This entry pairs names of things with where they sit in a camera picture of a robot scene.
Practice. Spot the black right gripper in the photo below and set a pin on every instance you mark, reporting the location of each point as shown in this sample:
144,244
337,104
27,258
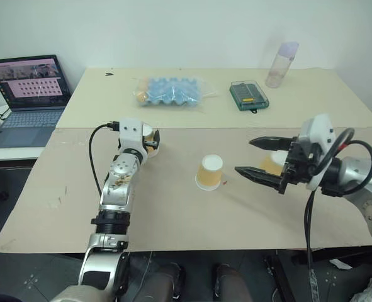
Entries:
299,163

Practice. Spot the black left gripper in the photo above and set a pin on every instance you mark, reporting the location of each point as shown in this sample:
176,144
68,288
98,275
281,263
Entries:
150,144

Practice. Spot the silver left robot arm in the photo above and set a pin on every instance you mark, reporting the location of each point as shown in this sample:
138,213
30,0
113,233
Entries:
119,176

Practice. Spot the blue egg tray in bag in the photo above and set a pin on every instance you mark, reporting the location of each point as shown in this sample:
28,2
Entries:
170,92

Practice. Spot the green screwdriver bit case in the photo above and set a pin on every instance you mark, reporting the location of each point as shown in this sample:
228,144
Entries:
249,96

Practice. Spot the brown cardboard sheet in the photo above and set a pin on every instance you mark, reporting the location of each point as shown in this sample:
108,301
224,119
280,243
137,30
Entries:
173,220

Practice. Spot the clear bottle with purple cap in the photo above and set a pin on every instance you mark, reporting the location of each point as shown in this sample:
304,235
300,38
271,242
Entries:
280,66

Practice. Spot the dark rounded shape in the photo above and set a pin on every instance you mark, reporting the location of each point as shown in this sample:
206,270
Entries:
166,283
233,283

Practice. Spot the grey open laptop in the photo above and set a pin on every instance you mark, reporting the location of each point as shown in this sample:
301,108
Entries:
28,94

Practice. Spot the white plastic bag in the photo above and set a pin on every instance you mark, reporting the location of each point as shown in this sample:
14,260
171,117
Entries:
363,294

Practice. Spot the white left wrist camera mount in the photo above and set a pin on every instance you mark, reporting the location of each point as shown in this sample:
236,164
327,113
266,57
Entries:
129,133

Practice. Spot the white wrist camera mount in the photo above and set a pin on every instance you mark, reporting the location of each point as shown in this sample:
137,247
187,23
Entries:
129,133
319,129

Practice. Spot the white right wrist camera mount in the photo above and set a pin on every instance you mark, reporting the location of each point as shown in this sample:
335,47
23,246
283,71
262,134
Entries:
319,129

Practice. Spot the black table frame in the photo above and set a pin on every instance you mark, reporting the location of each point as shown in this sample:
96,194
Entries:
286,277

